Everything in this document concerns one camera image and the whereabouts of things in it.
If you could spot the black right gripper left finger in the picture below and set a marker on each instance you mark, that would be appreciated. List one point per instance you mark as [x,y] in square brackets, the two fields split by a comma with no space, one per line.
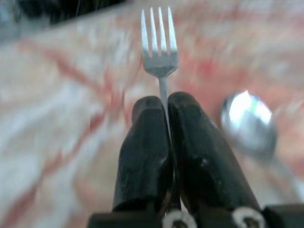
[142,154]

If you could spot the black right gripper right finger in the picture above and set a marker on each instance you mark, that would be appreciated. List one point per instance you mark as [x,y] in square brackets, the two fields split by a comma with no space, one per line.
[204,161]

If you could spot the silver metal fork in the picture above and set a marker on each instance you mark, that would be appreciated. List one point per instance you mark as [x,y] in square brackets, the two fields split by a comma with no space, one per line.
[159,50]

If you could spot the silver metal spoon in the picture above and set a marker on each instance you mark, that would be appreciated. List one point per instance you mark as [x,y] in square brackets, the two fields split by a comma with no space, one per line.
[249,126]

